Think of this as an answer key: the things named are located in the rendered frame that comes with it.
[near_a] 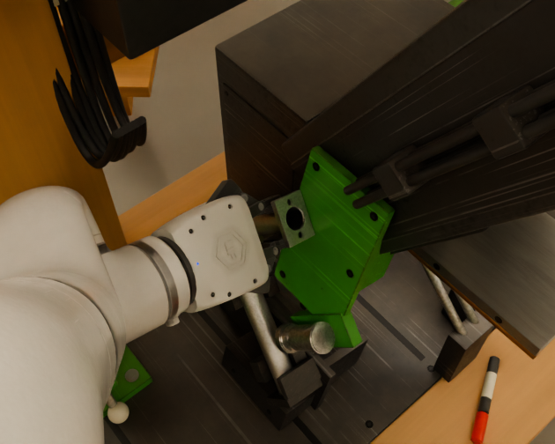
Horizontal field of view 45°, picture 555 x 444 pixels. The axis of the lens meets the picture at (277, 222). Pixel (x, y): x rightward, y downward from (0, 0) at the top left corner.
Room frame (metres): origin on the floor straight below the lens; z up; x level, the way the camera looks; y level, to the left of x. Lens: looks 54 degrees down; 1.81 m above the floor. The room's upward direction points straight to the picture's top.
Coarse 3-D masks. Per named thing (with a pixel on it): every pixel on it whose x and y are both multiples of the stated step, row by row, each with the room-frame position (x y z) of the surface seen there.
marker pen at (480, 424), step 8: (496, 360) 0.40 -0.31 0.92; (488, 368) 0.39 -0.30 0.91; (496, 368) 0.39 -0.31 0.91; (488, 376) 0.38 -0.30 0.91; (496, 376) 0.38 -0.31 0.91; (488, 384) 0.37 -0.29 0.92; (488, 392) 0.35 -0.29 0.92; (480, 400) 0.35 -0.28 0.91; (488, 400) 0.34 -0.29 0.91; (480, 408) 0.33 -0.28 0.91; (488, 408) 0.33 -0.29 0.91; (480, 416) 0.32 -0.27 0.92; (488, 416) 0.32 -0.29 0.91; (480, 424) 0.31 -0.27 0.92; (472, 432) 0.30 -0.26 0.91; (480, 432) 0.30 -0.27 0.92; (472, 440) 0.29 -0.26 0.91; (480, 440) 0.29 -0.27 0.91
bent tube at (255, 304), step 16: (272, 208) 0.45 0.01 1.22; (288, 208) 0.45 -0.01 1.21; (304, 208) 0.46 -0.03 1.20; (256, 224) 0.46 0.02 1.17; (272, 224) 0.44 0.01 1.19; (288, 224) 0.45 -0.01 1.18; (304, 224) 0.44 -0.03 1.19; (288, 240) 0.42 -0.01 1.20; (256, 304) 0.42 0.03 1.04; (256, 320) 0.41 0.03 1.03; (272, 320) 0.41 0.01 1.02; (256, 336) 0.39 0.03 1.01; (272, 336) 0.39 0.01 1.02; (272, 352) 0.37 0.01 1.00; (272, 368) 0.36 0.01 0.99; (288, 368) 0.36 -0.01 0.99
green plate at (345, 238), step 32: (320, 160) 0.47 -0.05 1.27; (320, 192) 0.46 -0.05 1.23; (320, 224) 0.44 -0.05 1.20; (352, 224) 0.41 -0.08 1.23; (384, 224) 0.40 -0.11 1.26; (288, 256) 0.45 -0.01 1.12; (320, 256) 0.42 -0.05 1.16; (352, 256) 0.40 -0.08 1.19; (384, 256) 0.43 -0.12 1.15; (288, 288) 0.43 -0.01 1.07; (320, 288) 0.40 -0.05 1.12; (352, 288) 0.38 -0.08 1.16
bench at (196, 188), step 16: (224, 160) 0.81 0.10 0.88; (192, 176) 0.77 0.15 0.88; (208, 176) 0.77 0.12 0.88; (224, 176) 0.77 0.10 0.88; (160, 192) 0.74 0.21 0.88; (176, 192) 0.74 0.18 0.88; (192, 192) 0.74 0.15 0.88; (208, 192) 0.74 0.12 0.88; (144, 208) 0.70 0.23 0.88; (160, 208) 0.70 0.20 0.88; (176, 208) 0.70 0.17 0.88; (192, 208) 0.70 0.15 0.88; (128, 224) 0.67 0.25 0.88; (144, 224) 0.67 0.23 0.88; (160, 224) 0.67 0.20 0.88; (128, 240) 0.63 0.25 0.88
